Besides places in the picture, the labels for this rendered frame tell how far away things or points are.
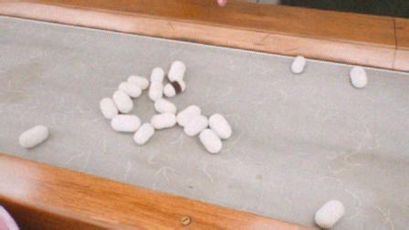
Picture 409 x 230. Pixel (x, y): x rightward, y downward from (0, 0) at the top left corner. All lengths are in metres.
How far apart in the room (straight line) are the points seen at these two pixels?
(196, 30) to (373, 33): 0.27
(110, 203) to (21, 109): 0.23
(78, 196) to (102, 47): 0.31
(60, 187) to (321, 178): 0.28
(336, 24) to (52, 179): 0.48
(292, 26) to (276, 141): 0.23
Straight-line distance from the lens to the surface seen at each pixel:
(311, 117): 0.52
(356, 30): 0.66
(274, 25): 0.65
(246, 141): 0.48
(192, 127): 0.47
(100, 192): 0.42
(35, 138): 0.51
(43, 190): 0.44
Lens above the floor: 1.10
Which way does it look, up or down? 44 degrees down
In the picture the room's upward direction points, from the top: 3 degrees counter-clockwise
